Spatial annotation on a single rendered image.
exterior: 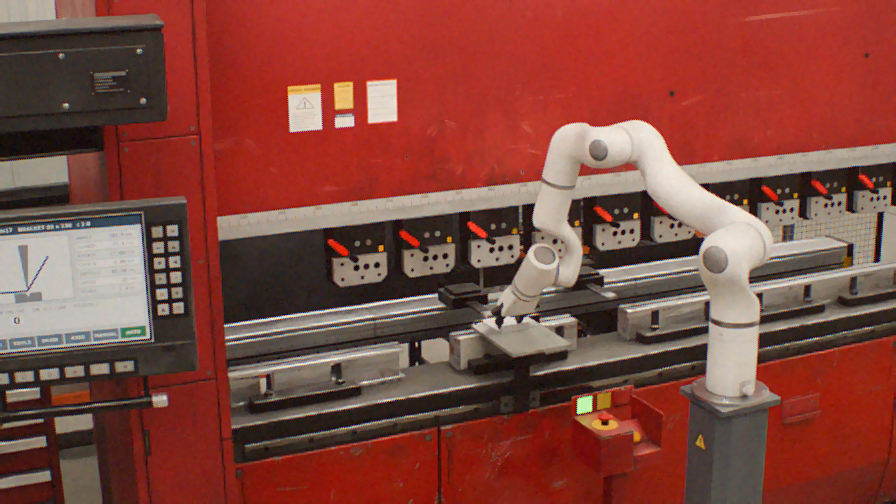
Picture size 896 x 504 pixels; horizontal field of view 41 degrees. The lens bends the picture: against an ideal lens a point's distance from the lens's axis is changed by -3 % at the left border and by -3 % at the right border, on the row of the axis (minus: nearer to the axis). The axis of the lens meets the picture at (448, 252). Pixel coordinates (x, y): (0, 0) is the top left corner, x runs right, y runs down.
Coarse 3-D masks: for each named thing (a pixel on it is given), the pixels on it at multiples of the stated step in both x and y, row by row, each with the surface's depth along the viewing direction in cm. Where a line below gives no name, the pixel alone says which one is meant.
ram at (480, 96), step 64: (256, 0) 299; (320, 0) 306; (384, 0) 313; (448, 0) 320; (512, 0) 327; (576, 0) 335; (640, 0) 344; (704, 0) 352; (768, 0) 362; (832, 0) 371; (256, 64) 303; (320, 64) 310; (384, 64) 317; (448, 64) 324; (512, 64) 332; (576, 64) 340; (640, 64) 349; (704, 64) 358; (768, 64) 367; (832, 64) 377; (256, 128) 307; (384, 128) 321; (448, 128) 329; (512, 128) 337; (704, 128) 363; (768, 128) 373; (832, 128) 383; (256, 192) 311; (320, 192) 318; (384, 192) 326; (576, 192) 350
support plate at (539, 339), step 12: (480, 324) 350; (540, 324) 349; (492, 336) 340; (504, 336) 339; (516, 336) 339; (528, 336) 339; (540, 336) 339; (552, 336) 339; (504, 348) 330; (516, 348) 330; (528, 348) 330; (540, 348) 330; (552, 348) 331
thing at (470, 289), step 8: (440, 288) 376; (448, 288) 372; (456, 288) 371; (464, 288) 371; (472, 288) 371; (480, 288) 371; (440, 296) 374; (448, 296) 369; (456, 296) 368; (464, 296) 368; (472, 296) 369; (480, 296) 370; (448, 304) 369; (456, 304) 367; (464, 304) 368; (472, 304) 366; (480, 304) 366; (480, 312) 359; (488, 312) 358
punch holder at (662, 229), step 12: (648, 204) 365; (648, 216) 366; (660, 216) 364; (648, 228) 367; (660, 228) 364; (672, 228) 366; (684, 228) 368; (648, 240) 368; (660, 240) 365; (672, 240) 367
